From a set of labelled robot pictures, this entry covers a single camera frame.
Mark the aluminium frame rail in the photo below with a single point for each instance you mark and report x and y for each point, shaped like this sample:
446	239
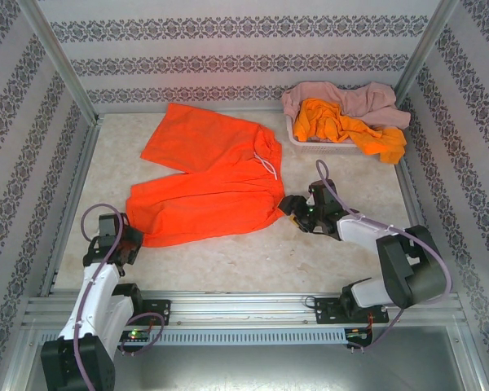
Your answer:
146	111
83	163
413	195

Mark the white plastic basket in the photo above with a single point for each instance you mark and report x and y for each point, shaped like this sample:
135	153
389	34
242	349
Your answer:
322	148

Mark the red-orange shorts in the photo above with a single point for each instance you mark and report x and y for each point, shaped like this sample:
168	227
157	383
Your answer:
203	203

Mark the grey metal sheet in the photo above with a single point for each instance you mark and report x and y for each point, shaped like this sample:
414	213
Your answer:
269	366

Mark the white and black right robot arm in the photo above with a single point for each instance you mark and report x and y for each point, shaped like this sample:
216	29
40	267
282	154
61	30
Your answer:
362	234

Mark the small circuit board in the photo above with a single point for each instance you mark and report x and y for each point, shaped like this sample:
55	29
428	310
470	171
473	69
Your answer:
134	335
358	333

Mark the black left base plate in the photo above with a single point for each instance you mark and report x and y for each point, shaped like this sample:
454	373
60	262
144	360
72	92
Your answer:
159	311

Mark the aluminium frame post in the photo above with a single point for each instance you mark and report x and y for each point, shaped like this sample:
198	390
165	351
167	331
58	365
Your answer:
425	49
57	53

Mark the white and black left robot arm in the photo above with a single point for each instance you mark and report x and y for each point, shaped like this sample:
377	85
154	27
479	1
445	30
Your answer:
93	301

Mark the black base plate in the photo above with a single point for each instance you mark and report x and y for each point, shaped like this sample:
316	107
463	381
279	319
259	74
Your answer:
326	311
159	311

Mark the light orange shorts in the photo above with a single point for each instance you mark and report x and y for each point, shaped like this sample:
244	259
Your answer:
330	122

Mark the aluminium mounting rail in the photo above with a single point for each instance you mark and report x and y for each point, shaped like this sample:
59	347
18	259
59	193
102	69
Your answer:
244	303

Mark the pink shorts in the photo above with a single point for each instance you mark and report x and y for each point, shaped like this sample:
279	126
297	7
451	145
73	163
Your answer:
366	106

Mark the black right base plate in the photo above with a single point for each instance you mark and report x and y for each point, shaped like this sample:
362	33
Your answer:
326	311

